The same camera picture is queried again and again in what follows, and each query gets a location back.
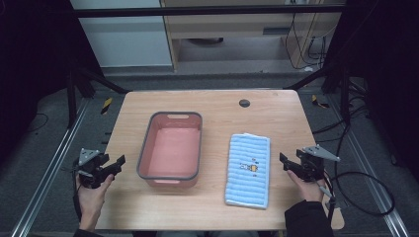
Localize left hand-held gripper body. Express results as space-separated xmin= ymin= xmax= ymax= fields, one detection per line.
xmin=72 ymin=147 xmax=111 ymax=190

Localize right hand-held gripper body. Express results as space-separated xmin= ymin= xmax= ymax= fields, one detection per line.
xmin=295 ymin=144 xmax=341 ymax=183

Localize person's right hand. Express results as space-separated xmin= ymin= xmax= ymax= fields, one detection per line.
xmin=286 ymin=169 xmax=326 ymax=203

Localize person's left hand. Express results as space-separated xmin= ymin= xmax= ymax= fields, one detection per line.
xmin=75 ymin=173 xmax=116 ymax=232

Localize blue striped towel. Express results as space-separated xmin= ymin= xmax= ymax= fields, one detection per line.
xmin=223 ymin=132 xmax=272 ymax=210

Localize pink basin with grey rim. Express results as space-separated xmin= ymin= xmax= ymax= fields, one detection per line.
xmin=135 ymin=111 xmax=204 ymax=190

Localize yellow black tape strip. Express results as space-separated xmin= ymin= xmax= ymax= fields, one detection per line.
xmin=100 ymin=97 xmax=114 ymax=116
xmin=310 ymin=94 xmax=330 ymax=110

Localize black metal stand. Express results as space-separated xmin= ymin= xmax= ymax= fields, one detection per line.
xmin=283 ymin=62 xmax=352 ymax=124
xmin=65 ymin=63 xmax=131 ymax=130

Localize white cabinet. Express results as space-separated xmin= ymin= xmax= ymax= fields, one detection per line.
xmin=69 ymin=0 xmax=174 ymax=69

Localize light wooden desk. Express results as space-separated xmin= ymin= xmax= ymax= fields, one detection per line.
xmin=159 ymin=0 xmax=347 ymax=71

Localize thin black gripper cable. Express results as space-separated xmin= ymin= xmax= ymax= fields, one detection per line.
xmin=71 ymin=164 xmax=83 ymax=222

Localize aluminium floor rail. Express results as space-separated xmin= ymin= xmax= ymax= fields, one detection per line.
xmin=325 ymin=93 xmax=412 ymax=237
xmin=9 ymin=98 xmax=91 ymax=237

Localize hanging black cables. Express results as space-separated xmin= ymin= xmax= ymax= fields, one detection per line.
xmin=284 ymin=13 xmax=330 ymax=71

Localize black horizontal frame bar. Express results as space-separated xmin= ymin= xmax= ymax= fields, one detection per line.
xmin=70 ymin=4 xmax=347 ymax=19

